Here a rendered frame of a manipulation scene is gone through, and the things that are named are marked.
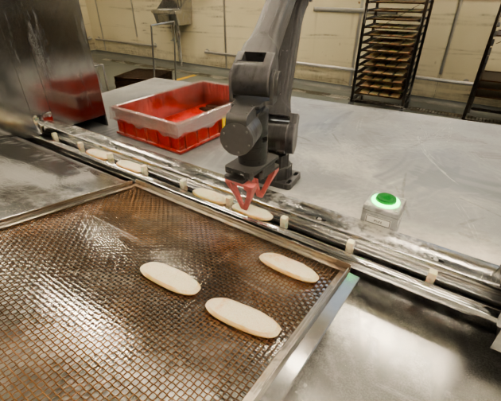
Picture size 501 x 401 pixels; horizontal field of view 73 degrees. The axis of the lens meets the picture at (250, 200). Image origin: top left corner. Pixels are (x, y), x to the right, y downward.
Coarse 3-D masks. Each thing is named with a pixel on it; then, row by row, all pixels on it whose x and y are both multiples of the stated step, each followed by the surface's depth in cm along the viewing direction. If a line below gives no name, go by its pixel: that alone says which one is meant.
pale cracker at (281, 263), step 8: (264, 256) 54; (272, 256) 53; (280, 256) 54; (272, 264) 52; (280, 264) 52; (288, 264) 52; (296, 264) 52; (304, 264) 52; (288, 272) 51; (296, 272) 50; (304, 272) 50; (312, 272) 51; (304, 280) 50; (312, 280) 50
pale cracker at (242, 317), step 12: (216, 300) 43; (228, 300) 43; (216, 312) 41; (228, 312) 41; (240, 312) 41; (252, 312) 41; (228, 324) 41; (240, 324) 40; (252, 324) 40; (264, 324) 40; (276, 324) 41; (264, 336) 39; (276, 336) 40
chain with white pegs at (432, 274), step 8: (56, 136) 109; (80, 144) 102; (112, 160) 96; (144, 168) 89; (184, 184) 82; (232, 200) 76; (280, 224) 70; (320, 240) 67; (352, 240) 63; (352, 248) 63; (360, 256) 63; (432, 272) 56; (424, 280) 58; (432, 280) 56; (464, 296) 55; (488, 304) 54
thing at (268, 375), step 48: (96, 192) 69; (96, 240) 55; (288, 240) 58; (0, 288) 43; (48, 288) 44; (96, 288) 44; (144, 288) 45; (336, 288) 49; (48, 336) 37; (240, 336) 39; (288, 336) 40; (0, 384) 31; (144, 384) 33; (192, 384) 33
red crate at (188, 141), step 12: (192, 108) 145; (120, 120) 116; (180, 120) 132; (120, 132) 119; (132, 132) 116; (144, 132) 111; (156, 132) 107; (192, 132) 107; (204, 132) 112; (216, 132) 118; (156, 144) 110; (168, 144) 108; (180, 144) 105; (192, 144) 109
